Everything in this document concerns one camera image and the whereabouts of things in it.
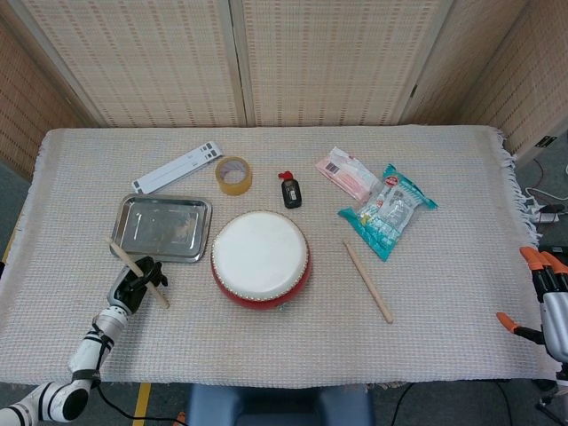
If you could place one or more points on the beige woven table cloth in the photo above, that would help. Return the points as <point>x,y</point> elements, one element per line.
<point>284,346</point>

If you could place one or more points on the bamboo folding screen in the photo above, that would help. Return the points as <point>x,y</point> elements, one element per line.
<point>310,66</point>

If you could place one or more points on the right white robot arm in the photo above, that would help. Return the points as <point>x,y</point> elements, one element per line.
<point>563,373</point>

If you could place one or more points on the dark bottle with red cap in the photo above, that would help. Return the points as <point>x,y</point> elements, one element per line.
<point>291,193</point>

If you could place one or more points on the wooden drumstick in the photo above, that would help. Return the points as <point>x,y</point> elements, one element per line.
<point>122,255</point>
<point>367,280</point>

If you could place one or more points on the stainless steel tray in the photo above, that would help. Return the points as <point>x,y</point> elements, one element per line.
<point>168,222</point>

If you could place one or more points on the small orange object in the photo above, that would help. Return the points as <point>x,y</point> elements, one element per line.
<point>179,419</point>

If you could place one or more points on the roll of yellowish packing tape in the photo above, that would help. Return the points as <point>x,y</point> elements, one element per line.
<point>235,188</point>

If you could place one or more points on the left black-fingered silver robot hand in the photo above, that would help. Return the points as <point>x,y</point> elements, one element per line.
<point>122,290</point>

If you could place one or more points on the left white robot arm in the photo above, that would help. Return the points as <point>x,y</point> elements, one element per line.
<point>89,350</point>

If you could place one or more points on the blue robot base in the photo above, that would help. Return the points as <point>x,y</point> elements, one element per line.
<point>275,406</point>

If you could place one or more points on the right orange-tipped silver robot hand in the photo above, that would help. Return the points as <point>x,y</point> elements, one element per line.
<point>557,310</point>

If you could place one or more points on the teal plastic snack bag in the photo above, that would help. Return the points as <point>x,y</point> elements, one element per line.
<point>390,208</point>

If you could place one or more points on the pink plastic package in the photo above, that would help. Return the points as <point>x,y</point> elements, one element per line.
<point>344,173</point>

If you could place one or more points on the red drum with white skin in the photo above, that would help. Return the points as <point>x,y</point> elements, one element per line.
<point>259,253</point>

